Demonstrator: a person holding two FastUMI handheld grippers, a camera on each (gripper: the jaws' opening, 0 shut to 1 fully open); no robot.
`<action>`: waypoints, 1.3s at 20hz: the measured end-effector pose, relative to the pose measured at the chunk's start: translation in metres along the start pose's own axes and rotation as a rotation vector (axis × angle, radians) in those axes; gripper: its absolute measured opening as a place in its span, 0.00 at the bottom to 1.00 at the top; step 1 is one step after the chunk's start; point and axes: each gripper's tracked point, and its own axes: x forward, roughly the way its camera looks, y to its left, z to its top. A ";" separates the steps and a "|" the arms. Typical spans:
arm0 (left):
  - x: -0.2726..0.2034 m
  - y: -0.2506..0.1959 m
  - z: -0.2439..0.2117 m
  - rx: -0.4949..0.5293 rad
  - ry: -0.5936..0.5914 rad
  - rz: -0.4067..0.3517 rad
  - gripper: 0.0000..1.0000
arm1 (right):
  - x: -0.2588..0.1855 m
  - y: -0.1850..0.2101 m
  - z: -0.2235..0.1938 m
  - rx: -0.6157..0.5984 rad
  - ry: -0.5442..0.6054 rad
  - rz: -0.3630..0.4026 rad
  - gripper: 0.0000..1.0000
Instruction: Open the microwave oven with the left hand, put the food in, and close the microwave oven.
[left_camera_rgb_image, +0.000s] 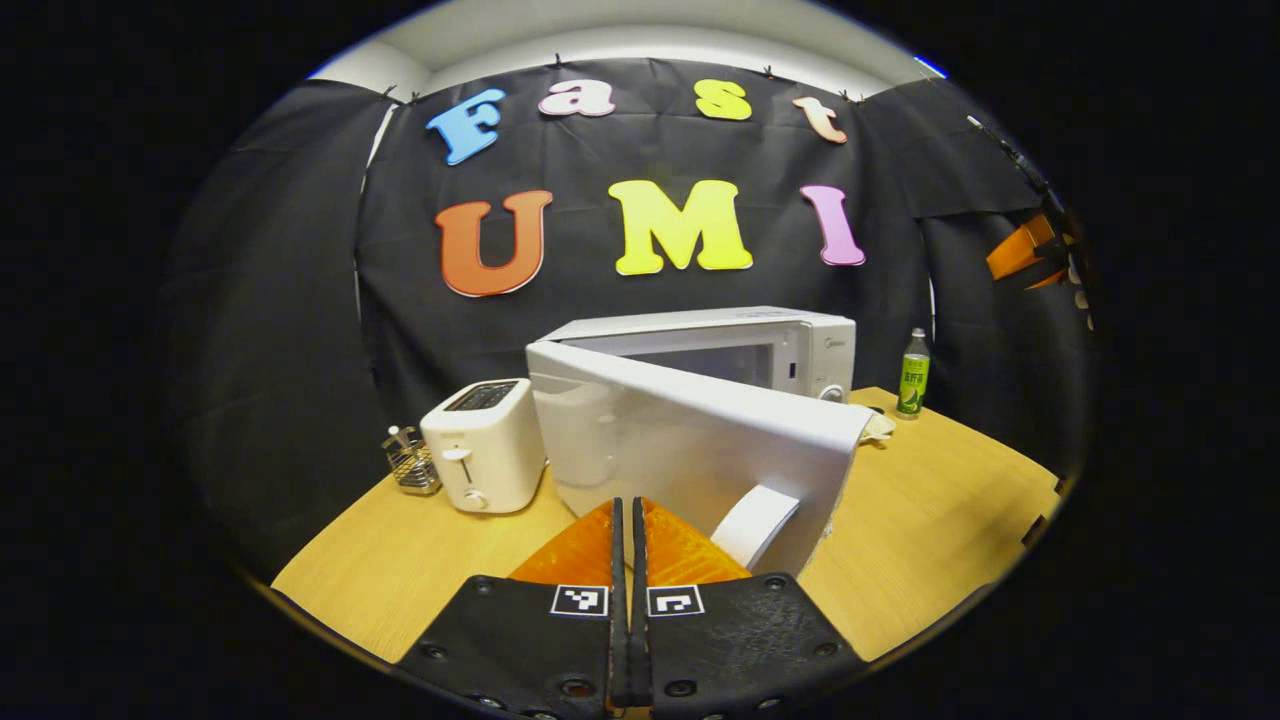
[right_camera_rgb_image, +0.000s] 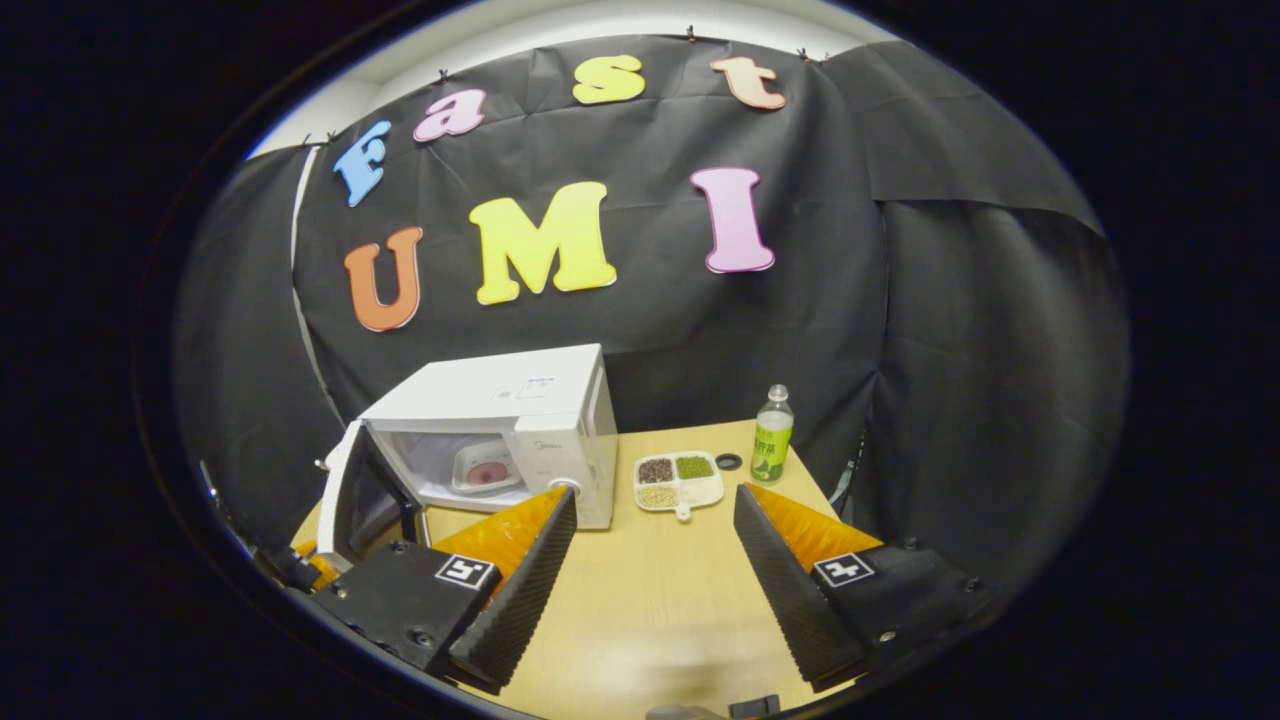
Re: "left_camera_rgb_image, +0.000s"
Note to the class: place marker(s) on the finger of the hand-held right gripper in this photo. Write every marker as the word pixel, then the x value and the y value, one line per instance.
pixel 1020 248
pixel 1048 280

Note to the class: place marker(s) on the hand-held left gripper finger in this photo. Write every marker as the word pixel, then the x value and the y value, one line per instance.
pixel 640 640
pixel 618 640

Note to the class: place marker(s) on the white microwave oven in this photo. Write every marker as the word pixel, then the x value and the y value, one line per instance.
pixel 680 440

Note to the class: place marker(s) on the green drink bottle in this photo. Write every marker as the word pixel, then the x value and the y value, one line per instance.
pixel 913 385

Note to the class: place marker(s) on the white toaster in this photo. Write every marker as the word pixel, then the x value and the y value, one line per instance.
pixel 495 450

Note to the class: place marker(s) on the small white utensil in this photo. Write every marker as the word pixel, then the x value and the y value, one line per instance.
pixel 395 433

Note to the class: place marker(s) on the black backdrop cloth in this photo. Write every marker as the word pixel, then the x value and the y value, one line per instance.
pixel 300 300

